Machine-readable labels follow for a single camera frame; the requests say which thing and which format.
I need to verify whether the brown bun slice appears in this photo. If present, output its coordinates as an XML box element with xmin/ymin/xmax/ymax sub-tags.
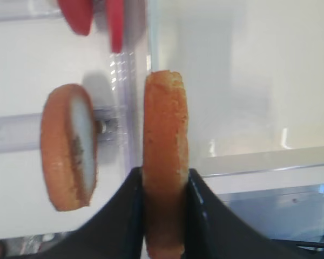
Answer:
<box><xmin>142</xmin><ymin>70</ymin><xmax>188</xmax><ymax>258</ymax></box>
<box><xmin>40</xmin><ymin>84</ymin><xmax>97</xmax><ymax>212</ymax></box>

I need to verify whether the white rectangular metal tray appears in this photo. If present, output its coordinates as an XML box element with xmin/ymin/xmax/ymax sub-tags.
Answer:
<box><xmin>147</xmin><ymin>1</ymin><xmax>324</xmax><ymax>194</ymax></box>

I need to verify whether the red tomato slice outer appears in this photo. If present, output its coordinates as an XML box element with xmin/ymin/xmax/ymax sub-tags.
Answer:
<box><xmin>57</xmin><ymin>0</ymin><xmax>93</xmax><ymax>36</ymax></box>

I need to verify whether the red tomato slice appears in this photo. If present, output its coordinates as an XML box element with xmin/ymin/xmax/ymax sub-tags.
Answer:
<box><xmin>105</xmin><ymin>0</ymin><xmax>124</xmax><ymax>53</ymax></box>
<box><xmin>57</xmin><ymin>0</ymin><xmax>93</xmax><ymax>36</ymax></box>

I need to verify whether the red tomato slice inner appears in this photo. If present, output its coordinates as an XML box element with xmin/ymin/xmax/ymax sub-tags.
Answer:
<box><xmin>105</xmin><ymin>0</ymin><xmax>124</xmax><ymax>53</ymax></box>

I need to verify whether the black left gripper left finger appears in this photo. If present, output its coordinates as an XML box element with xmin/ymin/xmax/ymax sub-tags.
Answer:
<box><xmin>44</xmin><ymin>166</ymin><xmax>147</xmax><ymax>259</ymax></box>

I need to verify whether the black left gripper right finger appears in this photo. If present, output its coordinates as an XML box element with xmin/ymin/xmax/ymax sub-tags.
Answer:
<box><xmin>184</xmin><ymin>169</ymin><xmax>289</xmax><ymax>258</ymax></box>

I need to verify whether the clear left acrylic rack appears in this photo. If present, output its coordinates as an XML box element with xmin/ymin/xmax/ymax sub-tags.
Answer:
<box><xmin>0</xmin><ymin>1</ymin><xmax>147</xmax><ymax>165</ymax></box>

